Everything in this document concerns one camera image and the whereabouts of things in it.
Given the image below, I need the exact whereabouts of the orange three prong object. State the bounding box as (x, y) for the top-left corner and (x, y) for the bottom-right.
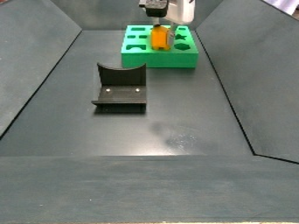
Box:
(151, 25), (171, 50)

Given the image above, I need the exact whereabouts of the green foam shape board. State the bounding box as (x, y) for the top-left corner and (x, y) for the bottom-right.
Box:
(120, 25), (199, 68)

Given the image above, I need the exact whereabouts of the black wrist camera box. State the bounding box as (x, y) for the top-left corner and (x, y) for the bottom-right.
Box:
(139, 0), (170, 18)

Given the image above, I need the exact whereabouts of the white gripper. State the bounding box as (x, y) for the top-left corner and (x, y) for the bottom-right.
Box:
(152, 0), (195, 47)

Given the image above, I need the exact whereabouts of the black angled bracket stand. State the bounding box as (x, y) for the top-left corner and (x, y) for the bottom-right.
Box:
(92, 64), (147, 105)

